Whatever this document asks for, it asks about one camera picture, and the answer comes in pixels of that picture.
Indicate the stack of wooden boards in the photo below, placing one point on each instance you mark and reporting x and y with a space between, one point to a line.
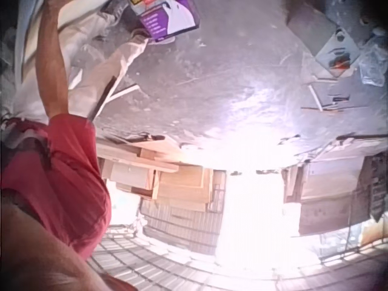
157 179

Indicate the white flat strip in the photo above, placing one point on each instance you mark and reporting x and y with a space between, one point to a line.
125 91

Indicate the person's legs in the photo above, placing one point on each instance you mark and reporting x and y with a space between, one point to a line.
91 75

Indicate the purple and white carton box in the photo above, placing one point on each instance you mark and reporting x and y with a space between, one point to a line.
172 21

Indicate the stack of large cartons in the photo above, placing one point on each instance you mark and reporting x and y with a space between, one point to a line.
336 185

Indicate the heap of flattened cardboard packaging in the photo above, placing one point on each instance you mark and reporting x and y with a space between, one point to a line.
333 57

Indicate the clear plastic bag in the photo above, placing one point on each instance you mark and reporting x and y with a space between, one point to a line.
372 65

